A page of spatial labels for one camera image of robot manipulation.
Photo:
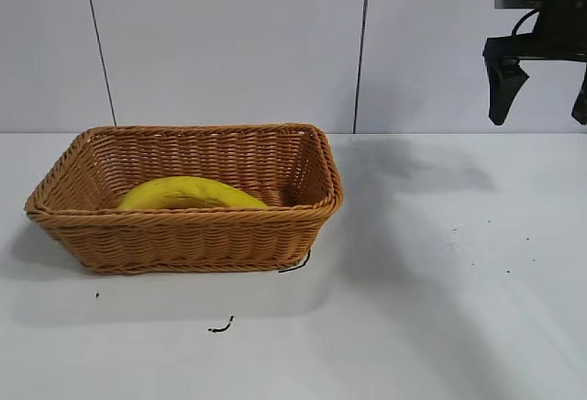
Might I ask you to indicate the brown woven wicker basket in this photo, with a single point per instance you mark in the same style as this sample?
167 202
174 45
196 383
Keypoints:
197 239

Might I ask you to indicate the yellow banana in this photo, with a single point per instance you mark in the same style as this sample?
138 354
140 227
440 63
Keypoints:
192 194

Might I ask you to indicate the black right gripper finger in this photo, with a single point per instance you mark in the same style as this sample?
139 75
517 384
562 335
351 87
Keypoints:
502 92
581 108

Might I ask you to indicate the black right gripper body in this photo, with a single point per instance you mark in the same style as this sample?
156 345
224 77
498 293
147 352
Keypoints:
561 37

